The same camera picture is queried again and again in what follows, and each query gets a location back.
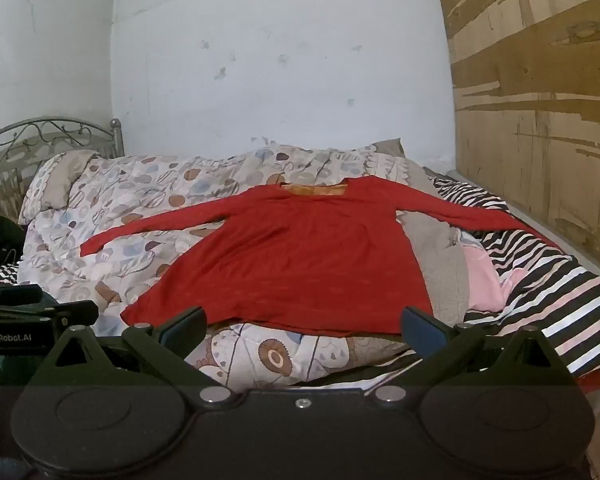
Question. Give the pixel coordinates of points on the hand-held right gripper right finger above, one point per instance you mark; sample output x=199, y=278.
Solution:
x=420, y=327

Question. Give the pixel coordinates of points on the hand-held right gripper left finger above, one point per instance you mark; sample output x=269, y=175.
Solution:
x=186, y=325

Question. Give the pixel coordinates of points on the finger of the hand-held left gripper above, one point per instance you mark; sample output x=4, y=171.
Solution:
x=75, y=311
x=15, y=292

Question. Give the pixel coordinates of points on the red long-sleeved dress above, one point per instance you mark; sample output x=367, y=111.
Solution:
x=300, y=260

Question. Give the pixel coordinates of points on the black cloth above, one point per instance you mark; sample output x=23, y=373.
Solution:
x=2, y=240

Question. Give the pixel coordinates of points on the grey cloth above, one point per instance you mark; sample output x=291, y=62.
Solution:
x=440, y=260

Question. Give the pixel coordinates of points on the pink cloth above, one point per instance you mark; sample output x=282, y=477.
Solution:
x=485, y=280

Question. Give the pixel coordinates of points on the beige pillow with patterned trim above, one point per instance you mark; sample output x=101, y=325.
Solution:
x=65, y=180

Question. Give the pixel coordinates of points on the patterned quilt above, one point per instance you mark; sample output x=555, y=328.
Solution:
x=130, y=200

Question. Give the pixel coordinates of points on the striped bed sheet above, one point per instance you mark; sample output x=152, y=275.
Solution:
x=555, y=300

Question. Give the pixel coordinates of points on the metal bed headboard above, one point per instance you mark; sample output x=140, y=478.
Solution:
x=40, y=135

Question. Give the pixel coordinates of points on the tan pillow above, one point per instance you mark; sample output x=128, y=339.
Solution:
x=387, y=149

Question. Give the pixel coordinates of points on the plywood board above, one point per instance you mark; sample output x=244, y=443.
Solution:
x=535, y=110

